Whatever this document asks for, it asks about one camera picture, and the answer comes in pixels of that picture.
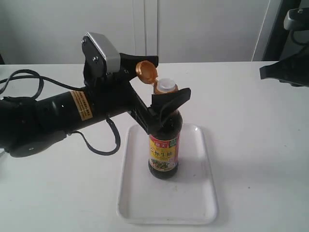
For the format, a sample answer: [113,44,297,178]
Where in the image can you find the gold flip bottle cap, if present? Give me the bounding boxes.
[135,60,178,94]

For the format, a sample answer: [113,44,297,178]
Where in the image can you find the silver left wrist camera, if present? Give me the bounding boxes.
[82,32,121,78]

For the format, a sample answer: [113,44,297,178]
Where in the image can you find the white cabinet doors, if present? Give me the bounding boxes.
[0,0,280,64]

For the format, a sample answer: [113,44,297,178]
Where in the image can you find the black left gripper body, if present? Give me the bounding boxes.
[83,62,154,133]

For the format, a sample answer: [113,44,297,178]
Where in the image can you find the white rectangular tray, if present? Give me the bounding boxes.
[116,124,218,225]

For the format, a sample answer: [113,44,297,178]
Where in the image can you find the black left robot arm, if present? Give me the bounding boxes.
[0,53,191,158]

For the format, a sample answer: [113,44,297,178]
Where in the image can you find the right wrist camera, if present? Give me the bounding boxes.
[283,7,309,31]

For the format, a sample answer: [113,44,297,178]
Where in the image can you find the soy sauce bottle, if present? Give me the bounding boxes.
[148,109,183,180]

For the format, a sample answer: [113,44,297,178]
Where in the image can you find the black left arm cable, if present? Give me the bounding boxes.
[0,69,121,156]

